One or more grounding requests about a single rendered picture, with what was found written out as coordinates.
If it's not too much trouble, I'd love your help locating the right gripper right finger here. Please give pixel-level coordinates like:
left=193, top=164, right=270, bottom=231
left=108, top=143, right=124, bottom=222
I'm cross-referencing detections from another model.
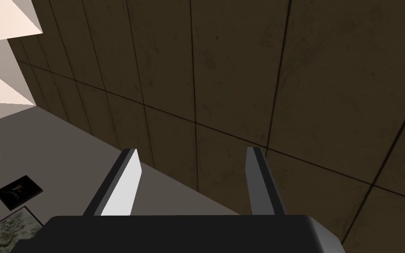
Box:
left=245, top=146, right=287, bottom=216

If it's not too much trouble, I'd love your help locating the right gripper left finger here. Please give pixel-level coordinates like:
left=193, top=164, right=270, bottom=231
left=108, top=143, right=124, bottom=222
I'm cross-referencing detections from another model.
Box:
left=83, top=148, right=142, bottom=217

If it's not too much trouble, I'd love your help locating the dark black picture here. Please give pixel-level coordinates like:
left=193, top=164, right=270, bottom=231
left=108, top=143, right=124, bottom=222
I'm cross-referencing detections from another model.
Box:
left=0, top=175, right=43, bottom=211

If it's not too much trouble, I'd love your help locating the grey-green mottled picture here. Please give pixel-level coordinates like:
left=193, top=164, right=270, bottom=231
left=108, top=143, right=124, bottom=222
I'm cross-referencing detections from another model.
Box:
left=0, top=206, right=44, bottom=253

